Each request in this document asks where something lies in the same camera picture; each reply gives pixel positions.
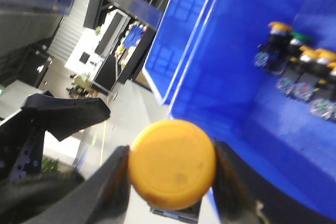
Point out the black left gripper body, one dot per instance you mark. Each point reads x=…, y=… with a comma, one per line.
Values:
x=22, y=144

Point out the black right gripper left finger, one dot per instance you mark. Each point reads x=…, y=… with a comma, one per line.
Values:
x=103, y=198

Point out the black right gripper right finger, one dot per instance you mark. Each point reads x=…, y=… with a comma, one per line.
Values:
x=232, y=201

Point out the yellow button raised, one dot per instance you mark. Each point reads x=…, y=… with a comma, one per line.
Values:
x=172, y=164

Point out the blue crate holding buttons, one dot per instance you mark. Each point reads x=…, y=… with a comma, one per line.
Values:
x=201, y=64

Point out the yellow button small hidden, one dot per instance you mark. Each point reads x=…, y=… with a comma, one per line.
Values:
x=323, y=102

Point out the yellow button front left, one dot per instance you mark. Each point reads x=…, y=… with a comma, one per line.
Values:
x=288, y=80

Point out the yellow button behind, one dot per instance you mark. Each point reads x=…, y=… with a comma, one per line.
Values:
x=317, y=70

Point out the yellow button far left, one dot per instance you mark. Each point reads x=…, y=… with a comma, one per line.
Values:
x=270, y=56

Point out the green button left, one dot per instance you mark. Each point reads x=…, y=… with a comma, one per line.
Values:
x=296, y=43

